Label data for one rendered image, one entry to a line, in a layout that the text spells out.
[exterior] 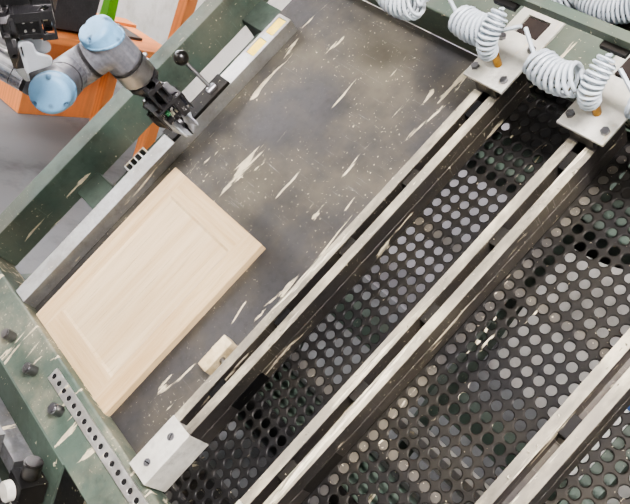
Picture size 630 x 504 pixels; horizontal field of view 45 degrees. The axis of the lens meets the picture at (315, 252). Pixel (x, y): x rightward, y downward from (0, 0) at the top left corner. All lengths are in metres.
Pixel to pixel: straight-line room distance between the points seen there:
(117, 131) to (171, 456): 0.96
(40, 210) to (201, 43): 0.62
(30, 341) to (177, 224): 0.43
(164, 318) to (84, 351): 0.21
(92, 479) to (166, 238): 0.55
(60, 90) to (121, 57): 0.18
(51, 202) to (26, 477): 0.76
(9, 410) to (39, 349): 0.15
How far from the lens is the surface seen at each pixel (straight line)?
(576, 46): 1.55
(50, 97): 1.45
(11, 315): 1.96
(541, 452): 1.26
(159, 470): 1.51
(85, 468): 1.65
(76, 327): 1.85
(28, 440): 1.82
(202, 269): 1.69
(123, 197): 1.92
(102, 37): 1.54
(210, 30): 2.15
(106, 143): 2.12
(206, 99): 1.93
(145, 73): 1.61
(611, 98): 1.46
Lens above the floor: 1.94
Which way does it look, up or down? 22 degrees down
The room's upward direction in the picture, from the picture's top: 23 degrees clockwise
